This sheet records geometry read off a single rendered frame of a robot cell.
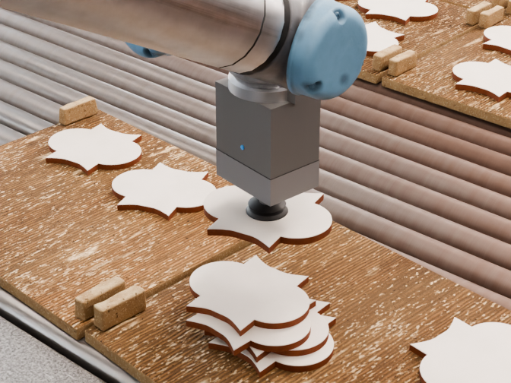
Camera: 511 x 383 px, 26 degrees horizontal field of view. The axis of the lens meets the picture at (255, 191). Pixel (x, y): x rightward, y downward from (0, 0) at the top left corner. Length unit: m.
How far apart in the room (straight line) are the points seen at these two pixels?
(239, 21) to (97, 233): 0.61
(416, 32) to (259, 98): 0.92
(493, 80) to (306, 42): 0.94
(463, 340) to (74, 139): 0.64
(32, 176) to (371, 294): 0.49
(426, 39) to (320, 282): 0.75
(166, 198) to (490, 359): 0.47
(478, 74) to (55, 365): 0.87
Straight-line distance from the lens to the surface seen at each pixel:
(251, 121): 1.04
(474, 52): 1.85
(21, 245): 1.33
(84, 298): 1.18
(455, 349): 1.14
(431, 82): 1.73
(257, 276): 1.18
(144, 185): 1.41
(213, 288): 1.16
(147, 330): 1.17
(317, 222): 1.11
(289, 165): 1.06
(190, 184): 1.41
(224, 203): 1.14
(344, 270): 1.26
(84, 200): 1.40
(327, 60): 0.82
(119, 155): 1.48
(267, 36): 0.80
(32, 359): 1.18
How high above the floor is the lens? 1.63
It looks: 30 degrees down
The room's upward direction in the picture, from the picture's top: straight up
